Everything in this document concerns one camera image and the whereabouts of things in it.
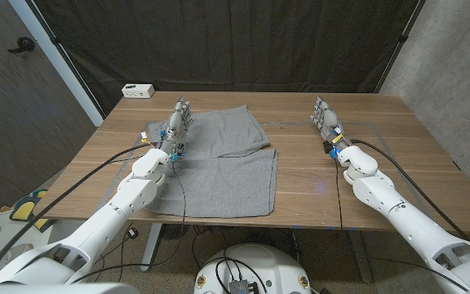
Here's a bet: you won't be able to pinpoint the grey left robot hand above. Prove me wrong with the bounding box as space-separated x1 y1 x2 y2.
159 96 194 153

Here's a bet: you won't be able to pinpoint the black backdrop curtain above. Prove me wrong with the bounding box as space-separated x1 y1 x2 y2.
33 0 423 118

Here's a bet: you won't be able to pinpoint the black backdrop stand pole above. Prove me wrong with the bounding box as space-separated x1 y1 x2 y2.
374 0 427 95
24 0 108 118

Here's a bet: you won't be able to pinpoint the white door frame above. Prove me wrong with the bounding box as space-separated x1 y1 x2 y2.
8 0 105 127

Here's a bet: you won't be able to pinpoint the yellow and black floor item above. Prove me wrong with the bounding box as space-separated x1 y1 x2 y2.
9 188 56 234

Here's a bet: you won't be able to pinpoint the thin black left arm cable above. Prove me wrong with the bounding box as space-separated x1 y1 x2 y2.
69 158 188 285

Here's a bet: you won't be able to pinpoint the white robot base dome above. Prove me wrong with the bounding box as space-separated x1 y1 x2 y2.
193 243 313 294

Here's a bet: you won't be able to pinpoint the dark wooden door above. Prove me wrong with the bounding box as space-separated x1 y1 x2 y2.
0 0 97 213

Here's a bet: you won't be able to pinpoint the grey fabric shorts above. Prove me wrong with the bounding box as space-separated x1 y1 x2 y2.
143 104 279 219

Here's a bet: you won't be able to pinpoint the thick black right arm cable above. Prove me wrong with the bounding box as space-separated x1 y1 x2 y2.
349 138 470 242

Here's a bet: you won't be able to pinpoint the white table leg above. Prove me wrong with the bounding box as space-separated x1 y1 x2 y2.
140 222 163 273

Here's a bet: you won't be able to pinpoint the black door handle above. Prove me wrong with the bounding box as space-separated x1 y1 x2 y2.
7 36 36 54

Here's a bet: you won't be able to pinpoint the dark grey table leg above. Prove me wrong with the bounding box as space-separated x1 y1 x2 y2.
347 229 374 283

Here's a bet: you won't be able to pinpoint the dark round floor fan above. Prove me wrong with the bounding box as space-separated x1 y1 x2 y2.
160 223 190 240

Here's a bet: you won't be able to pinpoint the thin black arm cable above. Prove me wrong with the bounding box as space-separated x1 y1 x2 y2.
69 158 188 285
333 158 470 292

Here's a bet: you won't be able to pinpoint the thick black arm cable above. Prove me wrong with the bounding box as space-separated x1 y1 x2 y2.
349 138 470 242
0 141 154 279

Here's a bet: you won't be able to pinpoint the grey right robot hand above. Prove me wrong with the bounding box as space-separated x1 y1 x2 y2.
310 96 349 150

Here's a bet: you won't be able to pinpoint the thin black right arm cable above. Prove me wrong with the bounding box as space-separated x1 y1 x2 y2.
333 158 470 292

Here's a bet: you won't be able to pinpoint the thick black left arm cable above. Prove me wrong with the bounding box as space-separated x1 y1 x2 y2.
0 141 154 279

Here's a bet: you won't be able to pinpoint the white power strip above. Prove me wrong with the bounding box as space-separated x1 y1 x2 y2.
121 83 156 100

